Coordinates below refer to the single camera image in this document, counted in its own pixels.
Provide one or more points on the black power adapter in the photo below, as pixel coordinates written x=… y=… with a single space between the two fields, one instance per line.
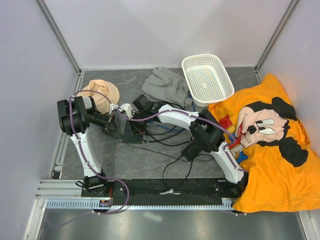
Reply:
x=191 y=151

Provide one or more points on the orange cartoon mouse pillow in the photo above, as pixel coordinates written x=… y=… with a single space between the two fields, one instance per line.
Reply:
x=267 y=139

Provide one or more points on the black network switch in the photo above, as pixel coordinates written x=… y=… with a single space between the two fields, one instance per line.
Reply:
x=128 y=137

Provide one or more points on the grey cloth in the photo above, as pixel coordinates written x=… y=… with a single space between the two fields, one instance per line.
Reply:
x=165 y=85

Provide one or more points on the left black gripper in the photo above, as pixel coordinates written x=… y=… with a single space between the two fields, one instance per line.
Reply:
x=111 y=127

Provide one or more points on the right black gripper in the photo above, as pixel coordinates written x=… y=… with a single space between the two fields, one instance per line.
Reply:
x=136 y=127

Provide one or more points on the aluminium frame post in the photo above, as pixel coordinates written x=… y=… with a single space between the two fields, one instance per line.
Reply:
x=276 y=34
x=58 y=34

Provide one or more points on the slotted cable duct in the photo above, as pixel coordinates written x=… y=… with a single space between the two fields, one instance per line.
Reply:
x=99 y=205

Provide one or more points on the peach bucket hat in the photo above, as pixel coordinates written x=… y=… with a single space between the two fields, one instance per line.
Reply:
x=103 y=92

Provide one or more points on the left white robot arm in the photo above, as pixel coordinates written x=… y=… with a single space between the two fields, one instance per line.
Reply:
x=75 y=116

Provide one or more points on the left aluminium frame post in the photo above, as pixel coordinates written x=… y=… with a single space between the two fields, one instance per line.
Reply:
x=58 y=34

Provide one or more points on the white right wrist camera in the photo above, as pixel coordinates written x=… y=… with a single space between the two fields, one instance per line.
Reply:
x=127 y=110

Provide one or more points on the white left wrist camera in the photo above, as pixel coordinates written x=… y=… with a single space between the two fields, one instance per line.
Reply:
x=113 y=109

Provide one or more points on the right aluminium frame post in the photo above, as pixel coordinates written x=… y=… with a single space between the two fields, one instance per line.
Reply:
x=276 y=34

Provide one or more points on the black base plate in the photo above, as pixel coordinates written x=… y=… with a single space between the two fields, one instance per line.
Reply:
x=172 y=190

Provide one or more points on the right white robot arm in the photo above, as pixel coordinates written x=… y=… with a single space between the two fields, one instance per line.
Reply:
x=207 y=135

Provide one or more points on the white plastic basket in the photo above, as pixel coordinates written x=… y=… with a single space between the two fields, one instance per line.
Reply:
x=207 y=79

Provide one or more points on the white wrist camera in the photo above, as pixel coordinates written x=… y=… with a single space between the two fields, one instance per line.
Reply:
x=127 y=110
x=113 y=109

